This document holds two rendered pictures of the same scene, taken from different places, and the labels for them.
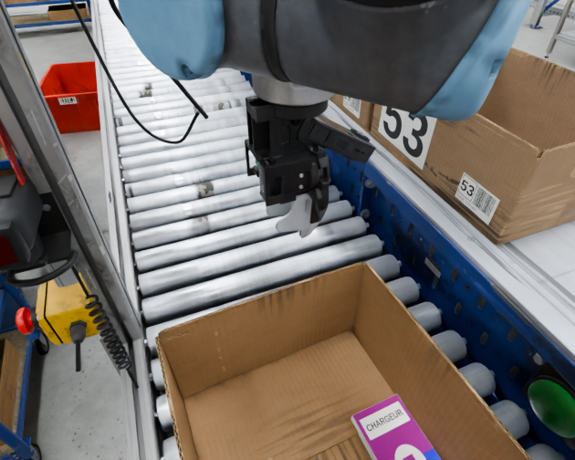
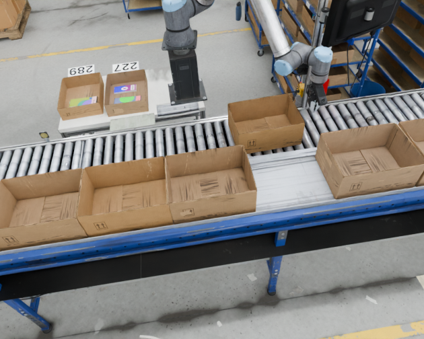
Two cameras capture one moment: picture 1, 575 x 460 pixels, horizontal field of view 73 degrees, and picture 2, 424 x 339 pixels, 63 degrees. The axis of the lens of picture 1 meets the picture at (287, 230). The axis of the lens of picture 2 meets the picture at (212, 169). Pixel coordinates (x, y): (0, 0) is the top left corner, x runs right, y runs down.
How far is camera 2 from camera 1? 193 cm
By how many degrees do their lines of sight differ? 69
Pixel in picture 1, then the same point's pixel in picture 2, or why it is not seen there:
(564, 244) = (315, 172)
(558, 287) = (297, 162)
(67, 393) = not seen: hidden behind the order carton
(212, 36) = not seen: hidden behind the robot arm
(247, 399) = (283, 122)
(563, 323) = (285, 155)
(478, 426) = (266, 133)
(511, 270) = (303, 153)
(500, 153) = (329, 136)
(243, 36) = not seen: hidden behind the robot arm
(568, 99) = (379, 177)
